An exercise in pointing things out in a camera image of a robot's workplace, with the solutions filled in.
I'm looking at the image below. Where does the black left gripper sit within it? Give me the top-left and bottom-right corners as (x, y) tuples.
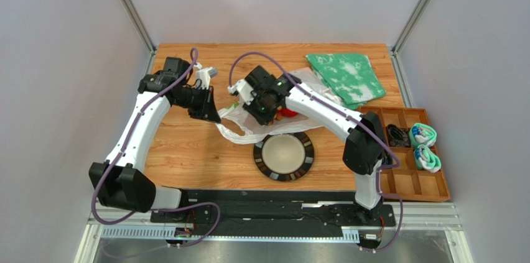
(173, 85), (220, 124)

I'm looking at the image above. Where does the red fake apple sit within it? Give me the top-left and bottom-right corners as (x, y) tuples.
(275, 107), (298, 120)

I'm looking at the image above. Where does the white plastic bag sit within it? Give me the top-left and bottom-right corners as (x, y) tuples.
(216, 68), (342, 145)

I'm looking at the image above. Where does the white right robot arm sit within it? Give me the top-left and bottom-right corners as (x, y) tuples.
(230, 66), (390, 210)

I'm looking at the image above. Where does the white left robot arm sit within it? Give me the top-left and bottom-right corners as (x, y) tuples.
(89, 57), (221, 213)

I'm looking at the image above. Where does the black rimmed ceramic plate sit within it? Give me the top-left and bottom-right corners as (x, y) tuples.
(253, 132), (315, 182)

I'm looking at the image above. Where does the green white tie-dye cloth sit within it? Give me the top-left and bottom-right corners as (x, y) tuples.
(305, 53), (387, 110)

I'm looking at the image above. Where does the mint white rolled sock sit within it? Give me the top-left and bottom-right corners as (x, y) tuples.
(413, 144), (442, 173)
(409, 122), (437, 148)

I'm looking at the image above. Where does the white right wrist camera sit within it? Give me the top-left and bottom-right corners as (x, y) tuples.
(228, 79), (254, 104)

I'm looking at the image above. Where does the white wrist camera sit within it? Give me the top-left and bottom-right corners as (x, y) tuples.
(228, 79), (254, 104)
(194, 63), (218, 90)

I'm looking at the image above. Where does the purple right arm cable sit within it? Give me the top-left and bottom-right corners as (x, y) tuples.
(228, 52), (404, 253)

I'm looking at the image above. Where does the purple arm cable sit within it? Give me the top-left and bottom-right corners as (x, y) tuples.
(90, 47), (222, 249)
(228, 52), (404, 253)

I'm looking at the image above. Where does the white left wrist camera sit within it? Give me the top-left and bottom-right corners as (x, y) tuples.
(194, 63), (218, 90)

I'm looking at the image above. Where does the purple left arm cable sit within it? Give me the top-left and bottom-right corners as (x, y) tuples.
(90, 47), (222, 249)

